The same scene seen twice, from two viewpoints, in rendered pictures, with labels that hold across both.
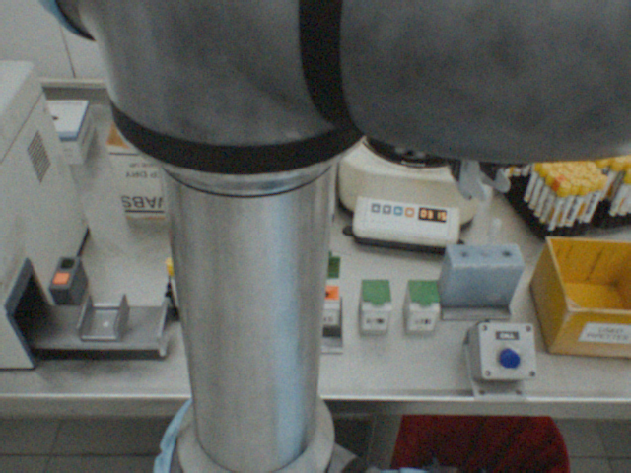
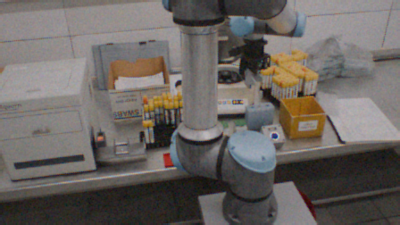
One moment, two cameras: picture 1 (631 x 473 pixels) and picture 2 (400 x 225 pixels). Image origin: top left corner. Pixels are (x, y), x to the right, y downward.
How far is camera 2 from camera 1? 0.59 m
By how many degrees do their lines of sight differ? 15
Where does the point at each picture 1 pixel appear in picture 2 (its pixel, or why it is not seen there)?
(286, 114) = (212, 13)
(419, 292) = (238, 122)
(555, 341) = (290, 132)
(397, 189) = (222, 94)
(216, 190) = (197, 33)
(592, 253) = (297, 104)
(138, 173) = (120, 101)
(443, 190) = (239, 91)
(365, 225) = not seen: hidden behind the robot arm
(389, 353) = not seen: hidden behind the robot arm
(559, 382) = (295, 146)
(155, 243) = (129, 129)
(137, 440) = not seen: outside the picture
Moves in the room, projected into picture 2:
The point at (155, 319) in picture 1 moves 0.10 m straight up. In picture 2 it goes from (140, 145) to (137, 121)
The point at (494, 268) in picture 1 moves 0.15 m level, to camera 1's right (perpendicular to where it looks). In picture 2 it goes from (263, 110) to (303, 106)
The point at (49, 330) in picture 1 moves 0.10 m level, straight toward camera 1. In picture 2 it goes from (101, 154) to (117, 167)
